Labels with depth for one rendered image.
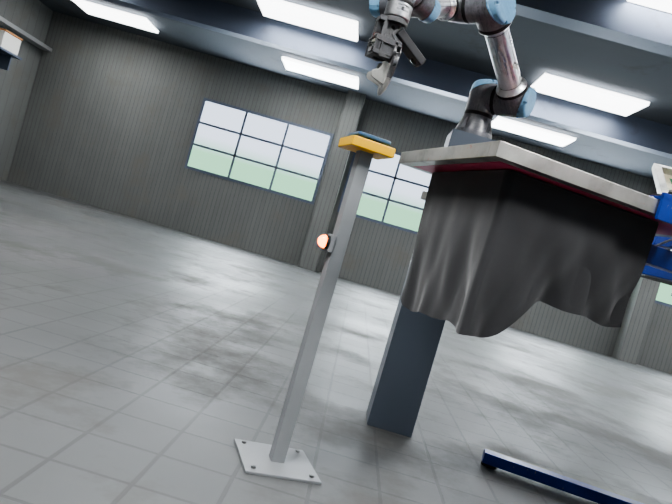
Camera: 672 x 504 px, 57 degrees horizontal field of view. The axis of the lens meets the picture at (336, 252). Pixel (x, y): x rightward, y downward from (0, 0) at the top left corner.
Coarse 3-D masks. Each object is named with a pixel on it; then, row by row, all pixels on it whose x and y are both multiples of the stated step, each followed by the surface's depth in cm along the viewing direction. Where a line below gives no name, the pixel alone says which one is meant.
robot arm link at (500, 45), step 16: (464, 0) 210; (480, 0) 206; (496, 0) 203; (512, 0) 207; (464, 16) 212; (480, 16) 208; (496, 16) 205; (512, 16) 209; (480, 32) 215; (496, 32) 211; (496, 48) 218; (512, 48) 220; (496, 64) 224; (512, 64) 223; (512, 80) 227; (496, 96) 238; (512, 96) 231; (528, 96) 231; (496, 112) 241; (512, 112) 236; (528, 112) 236
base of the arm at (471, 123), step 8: (464, 112) 248; (472, 112) 244; (480, 112) 243; (464, 120) 245; (472, 120) 243; (480, 120) 242; (488, 120) 244; (456, 128) 246; (464, 128) 243; (472, 128) 241; (480, 128) 241; (488, 128) 244; (488, 136) 243
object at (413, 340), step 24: (456, 144) 240; (408, 312) 242; (408, 336) 242; (432, 336) 241; (384, 360) 247; (408, 360) 242; (432, 360) 241; (384, 384) 242; (408, 384) 242; (384, 408) 242; (408, 408) 242; (408, 432) 242
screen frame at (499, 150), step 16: (480, 144) 151; (496, 144) 144; (400, 160) 197; (416, 160) 185; (432, 160) 175; (448, 160) 167; (464, 160) 160; (480, 160) 154; (496, 160) 148; (512, 160) 144; (528, 160) 146; (544, 160) 147; (544, 176) 150; (560, 176) 149; (576, 176) 150; (592, 176) 151; (592, 192) 153; (608, 192) 153; (624, 192) 154; (640, 208) 156; (656, 208) 158
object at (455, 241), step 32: (448, 192) 180; (480, 192) 163; (448, 224) 175; (480, 224) 159; (416, 256) 190; (448, 256) 170; (480, 256) 155; (416, 288) 187; (448, 288) 168; (480, 288) 154; (448, 320) 166
